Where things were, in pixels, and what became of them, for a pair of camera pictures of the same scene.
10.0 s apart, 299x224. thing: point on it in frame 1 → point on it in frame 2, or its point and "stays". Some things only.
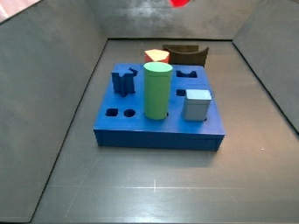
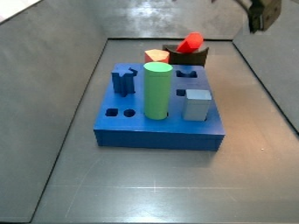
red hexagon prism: (180, 3) → (191, 43)
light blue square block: (196, 108) stays
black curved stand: (186, 54) stays
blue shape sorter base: (191, 129) stays
